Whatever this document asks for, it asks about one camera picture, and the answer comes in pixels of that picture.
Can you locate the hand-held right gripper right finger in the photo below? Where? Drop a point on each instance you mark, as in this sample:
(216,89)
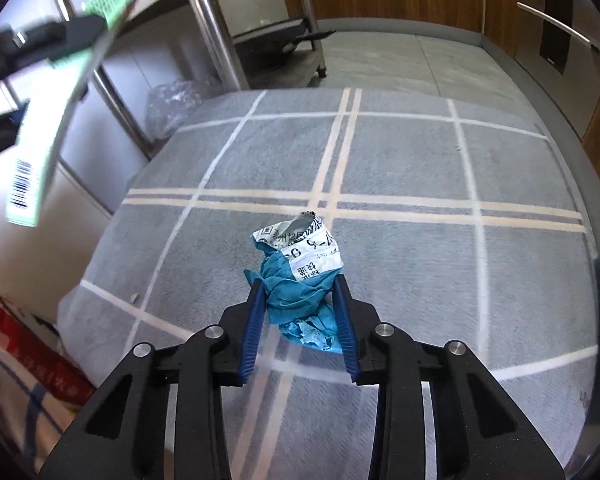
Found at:
(347,330)

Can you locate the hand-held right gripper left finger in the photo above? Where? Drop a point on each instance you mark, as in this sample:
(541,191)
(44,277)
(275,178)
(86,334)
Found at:
(252,330)

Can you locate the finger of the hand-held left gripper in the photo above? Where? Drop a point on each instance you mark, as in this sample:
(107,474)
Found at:
(65,35)

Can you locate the blue bag white label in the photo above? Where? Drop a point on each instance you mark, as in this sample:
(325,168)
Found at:
(290,290)

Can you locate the green cardboard box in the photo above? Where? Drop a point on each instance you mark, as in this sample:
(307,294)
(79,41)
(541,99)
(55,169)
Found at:
(40,160)

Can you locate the clear plastic bag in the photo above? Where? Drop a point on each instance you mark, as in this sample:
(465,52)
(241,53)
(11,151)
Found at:
(175,105)

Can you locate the stainless steel rack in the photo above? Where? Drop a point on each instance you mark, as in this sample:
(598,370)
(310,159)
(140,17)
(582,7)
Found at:
(205,25)

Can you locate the grey plaid rug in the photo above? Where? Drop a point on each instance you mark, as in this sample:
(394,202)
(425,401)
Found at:
(405,170)

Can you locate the dark frying pan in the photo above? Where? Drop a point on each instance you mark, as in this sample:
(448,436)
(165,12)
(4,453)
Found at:
(270,45)

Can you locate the red cardboard box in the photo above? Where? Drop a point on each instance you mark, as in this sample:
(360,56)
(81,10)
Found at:
(40,360)

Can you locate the blue striped cloth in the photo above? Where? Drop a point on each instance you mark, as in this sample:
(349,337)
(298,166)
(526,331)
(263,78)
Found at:
(15,400)

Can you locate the stainless steel oven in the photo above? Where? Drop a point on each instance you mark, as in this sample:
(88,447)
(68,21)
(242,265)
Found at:
(555,45)

